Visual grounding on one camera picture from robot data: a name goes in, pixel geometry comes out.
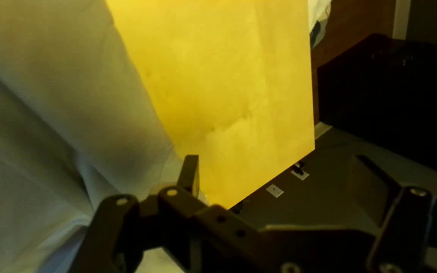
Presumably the light wood side table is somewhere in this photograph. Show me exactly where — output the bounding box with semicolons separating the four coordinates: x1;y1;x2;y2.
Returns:
106;0;314;208

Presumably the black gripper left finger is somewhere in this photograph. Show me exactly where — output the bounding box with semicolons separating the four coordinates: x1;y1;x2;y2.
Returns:
178;155;199;197

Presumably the white cloth towel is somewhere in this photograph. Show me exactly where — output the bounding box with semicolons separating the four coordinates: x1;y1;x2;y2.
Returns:
0;0;182;273

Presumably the dark wooden dresser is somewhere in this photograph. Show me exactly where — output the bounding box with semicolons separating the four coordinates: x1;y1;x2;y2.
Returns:
319;35;437;170

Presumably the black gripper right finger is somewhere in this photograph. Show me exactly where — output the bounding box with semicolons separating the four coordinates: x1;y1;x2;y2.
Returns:
346;153;437;264

